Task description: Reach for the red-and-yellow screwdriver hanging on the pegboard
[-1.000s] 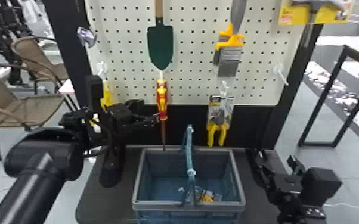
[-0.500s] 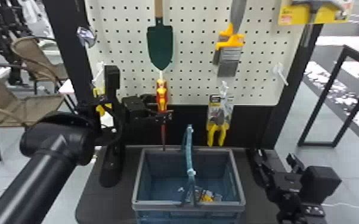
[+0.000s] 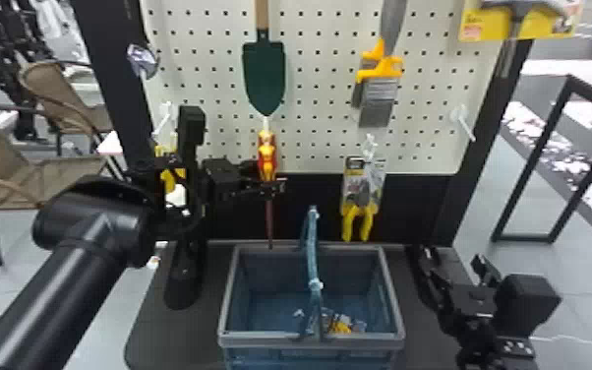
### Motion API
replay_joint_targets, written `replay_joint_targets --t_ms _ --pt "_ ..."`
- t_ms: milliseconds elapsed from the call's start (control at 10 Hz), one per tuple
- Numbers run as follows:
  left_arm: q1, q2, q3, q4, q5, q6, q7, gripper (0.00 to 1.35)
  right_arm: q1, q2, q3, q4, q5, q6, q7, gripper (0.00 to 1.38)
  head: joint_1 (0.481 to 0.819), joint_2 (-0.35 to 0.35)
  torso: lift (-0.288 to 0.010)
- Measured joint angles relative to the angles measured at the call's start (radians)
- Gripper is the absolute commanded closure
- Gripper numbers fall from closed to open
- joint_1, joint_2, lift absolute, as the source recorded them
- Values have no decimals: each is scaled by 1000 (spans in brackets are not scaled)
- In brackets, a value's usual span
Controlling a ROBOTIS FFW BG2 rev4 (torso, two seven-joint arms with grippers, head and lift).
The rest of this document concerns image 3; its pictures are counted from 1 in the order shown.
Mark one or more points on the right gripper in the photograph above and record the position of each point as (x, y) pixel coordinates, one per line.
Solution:
(469, 307)

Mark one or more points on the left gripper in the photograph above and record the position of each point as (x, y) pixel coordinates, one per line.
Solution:
(221, 178)

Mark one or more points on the red yellow screwdriver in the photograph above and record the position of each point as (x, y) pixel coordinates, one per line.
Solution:
(267, 155)

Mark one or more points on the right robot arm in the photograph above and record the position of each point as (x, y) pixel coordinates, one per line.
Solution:
(487, 354)

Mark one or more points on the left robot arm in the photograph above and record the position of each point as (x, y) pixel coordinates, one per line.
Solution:
(63, 289)

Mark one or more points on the yellow hand tool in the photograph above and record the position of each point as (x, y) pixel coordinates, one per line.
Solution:
(168, 178)

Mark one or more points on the white pegboard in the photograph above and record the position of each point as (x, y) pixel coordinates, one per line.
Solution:
(316, 129)

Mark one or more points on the yellow pliers on card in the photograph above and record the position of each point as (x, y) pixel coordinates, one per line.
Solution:
(360, 191)

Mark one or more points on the green garden trowel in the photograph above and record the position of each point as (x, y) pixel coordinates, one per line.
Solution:
(264, 72)

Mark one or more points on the blue basket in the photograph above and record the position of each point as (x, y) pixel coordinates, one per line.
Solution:
(254, 336)

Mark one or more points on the yellow grey paintbrush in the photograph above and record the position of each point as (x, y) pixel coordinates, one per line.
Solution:
(378, 82)

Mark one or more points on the beige mesh chair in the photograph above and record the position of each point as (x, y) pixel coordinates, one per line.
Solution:
(12, 170)
(58, 93)

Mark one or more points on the hammer on yellow card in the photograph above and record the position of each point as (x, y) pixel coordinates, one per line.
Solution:
(513, 20)

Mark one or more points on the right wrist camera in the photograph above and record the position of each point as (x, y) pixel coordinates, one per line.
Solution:
(526, 302)

